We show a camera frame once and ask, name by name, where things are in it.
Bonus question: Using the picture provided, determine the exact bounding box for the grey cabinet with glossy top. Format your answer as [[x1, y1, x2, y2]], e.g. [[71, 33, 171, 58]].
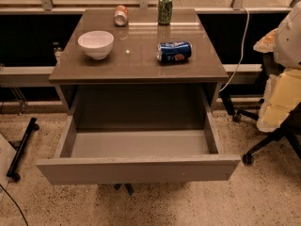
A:
[[49, 8, 228, 105]]

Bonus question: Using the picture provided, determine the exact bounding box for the open grey top drawer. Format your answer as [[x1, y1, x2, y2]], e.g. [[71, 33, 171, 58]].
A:
[[36, 86, 242, 186]]

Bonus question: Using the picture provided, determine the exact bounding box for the blue pepsi can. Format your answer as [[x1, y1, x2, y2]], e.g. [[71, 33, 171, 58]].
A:
[[157, 41, 192, 63]]

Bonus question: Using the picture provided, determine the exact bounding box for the white ceramic bowl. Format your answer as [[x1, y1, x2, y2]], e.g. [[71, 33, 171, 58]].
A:
[[77, 31, 114, 60]]

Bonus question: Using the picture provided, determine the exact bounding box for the green soda can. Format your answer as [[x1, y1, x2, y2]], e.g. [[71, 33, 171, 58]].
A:
[[158, 0, 173, 25]]

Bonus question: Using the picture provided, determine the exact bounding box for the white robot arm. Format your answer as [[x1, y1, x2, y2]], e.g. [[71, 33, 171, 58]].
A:
[[253, 2, 301, 132]]

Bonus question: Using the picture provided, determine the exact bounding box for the white cable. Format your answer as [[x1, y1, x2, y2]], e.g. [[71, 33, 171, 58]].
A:
[[218, 7, 251, 93]]

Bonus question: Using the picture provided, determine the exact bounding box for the black floor cable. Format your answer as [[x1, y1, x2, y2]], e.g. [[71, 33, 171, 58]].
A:
[[0, 184, 30, 226]]

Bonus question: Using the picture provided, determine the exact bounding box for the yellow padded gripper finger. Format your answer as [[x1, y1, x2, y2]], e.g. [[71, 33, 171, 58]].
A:
[[253, 28, 277, 53], [257, 69, 301, 132]]

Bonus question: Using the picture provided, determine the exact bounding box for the orange white soda can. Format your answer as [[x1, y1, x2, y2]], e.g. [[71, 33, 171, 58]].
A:
[[114, 5, 128, 26]]

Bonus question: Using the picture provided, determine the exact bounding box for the black wheeled stand leg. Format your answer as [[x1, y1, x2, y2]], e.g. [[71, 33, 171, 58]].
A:
[[7, 118, 40, 182]]

